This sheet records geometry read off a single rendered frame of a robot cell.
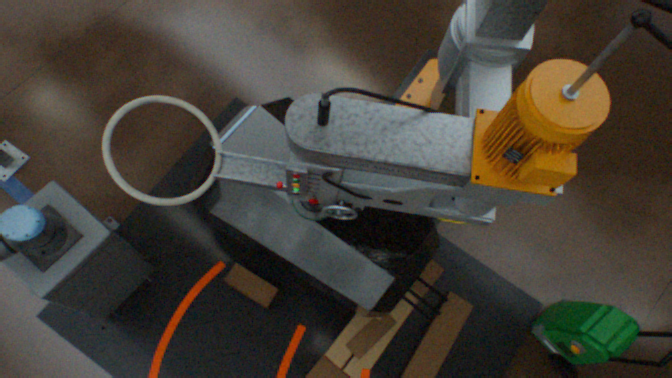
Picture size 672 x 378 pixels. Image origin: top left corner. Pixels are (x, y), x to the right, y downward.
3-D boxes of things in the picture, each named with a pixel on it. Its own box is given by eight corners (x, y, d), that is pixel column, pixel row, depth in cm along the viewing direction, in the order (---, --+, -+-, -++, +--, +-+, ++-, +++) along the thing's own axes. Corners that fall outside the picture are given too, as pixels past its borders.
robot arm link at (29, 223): (61, 235, 244) (46, 226, 227) (22, 257, 239) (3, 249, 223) (44, 207, 247) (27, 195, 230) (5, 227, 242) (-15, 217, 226)
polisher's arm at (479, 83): (438, 26, 260) (452, -10, 237) (511, 34, 261) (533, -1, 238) (432, 173, 235) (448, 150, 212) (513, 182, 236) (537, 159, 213)
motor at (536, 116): (555, 122, 195) (620, 57, 157) (554, 205, 184) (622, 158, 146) (475, 109, 194) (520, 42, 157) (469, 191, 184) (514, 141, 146)
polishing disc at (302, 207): (324, 171, 272) (324, 170, 271) (344, 208, 266) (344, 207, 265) (285, 188, 268) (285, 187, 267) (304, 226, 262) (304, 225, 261)
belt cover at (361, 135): (543, 147, 210) (564, 127, 194) (542, 209, 201) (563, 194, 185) (292, 105, 209) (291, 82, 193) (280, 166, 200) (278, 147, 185)
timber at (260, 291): (226, 283, 335) (224, 279, 324) (237, 266, 339) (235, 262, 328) (268, 309, 332) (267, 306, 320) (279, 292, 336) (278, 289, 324)
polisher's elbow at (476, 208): (450, 171, 235) (463, 153, 217) (495, 176, 236) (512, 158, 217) (449, 214, 229) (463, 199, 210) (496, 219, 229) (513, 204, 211)
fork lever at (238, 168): (370, 173, 253) (372, 169, 248) (364, 213, 246) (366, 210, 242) (220, 147, 251) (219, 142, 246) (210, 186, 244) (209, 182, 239)
